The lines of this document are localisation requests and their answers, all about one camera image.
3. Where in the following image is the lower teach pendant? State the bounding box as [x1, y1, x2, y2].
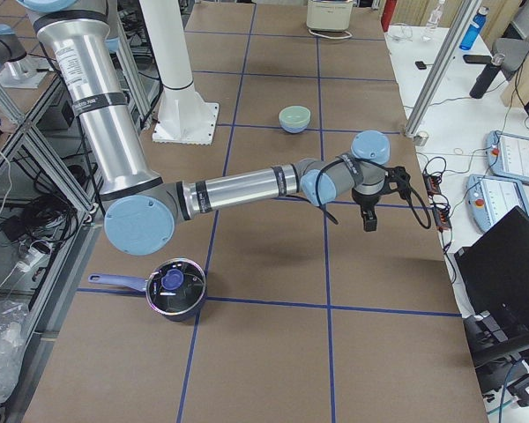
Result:
[466, 174, 529, 232]

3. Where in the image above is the orange black adapter box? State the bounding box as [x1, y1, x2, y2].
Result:
[423, 174, 442, 196]

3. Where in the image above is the aluminium frame post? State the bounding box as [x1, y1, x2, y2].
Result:
[403, 0, 481, 146]

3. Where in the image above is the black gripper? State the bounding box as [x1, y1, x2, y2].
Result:
[351, 189, 382, 232]

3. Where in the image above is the clear plastic bag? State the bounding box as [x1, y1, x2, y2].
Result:
[0, 300, 29, 403]

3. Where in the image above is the blue bowl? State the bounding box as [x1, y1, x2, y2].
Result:
[279, 115, 310, 134]

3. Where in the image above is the blue saucepan with glass lid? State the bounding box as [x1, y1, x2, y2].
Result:
[88, 258, 207, 322]

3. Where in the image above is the black laptop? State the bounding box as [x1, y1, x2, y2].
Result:
[453, 205, 529, 340]

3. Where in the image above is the black thermos bottle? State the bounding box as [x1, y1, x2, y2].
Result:
[469, 53, 506, 99]

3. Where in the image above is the white power cable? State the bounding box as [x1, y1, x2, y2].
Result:
[308, 26, 353, 41]

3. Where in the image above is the upper teach pendant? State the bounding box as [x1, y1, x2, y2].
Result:
[485, 130, 529, 185]

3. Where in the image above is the white appliance box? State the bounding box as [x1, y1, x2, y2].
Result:
[306, 0, 354, 32]

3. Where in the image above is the blue water bottle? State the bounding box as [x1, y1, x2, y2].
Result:
[459, 6, 489, 51]

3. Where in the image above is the black phone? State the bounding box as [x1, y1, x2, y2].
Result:
[463, 55, 492, 65]

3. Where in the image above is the teach pendant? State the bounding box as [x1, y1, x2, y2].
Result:
[466, 174, 529, 232]
[485, 130, 529, 185]

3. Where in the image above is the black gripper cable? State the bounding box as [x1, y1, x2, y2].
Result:
[315, 158, 433, 230]

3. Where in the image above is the clear plastic bottle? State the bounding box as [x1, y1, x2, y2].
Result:
[422, 0, 445, 41]

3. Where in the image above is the green bowl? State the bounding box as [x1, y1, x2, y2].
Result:
[279, 105, 311, 128]

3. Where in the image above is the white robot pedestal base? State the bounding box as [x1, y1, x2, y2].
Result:
[140, 0, 220, 145]

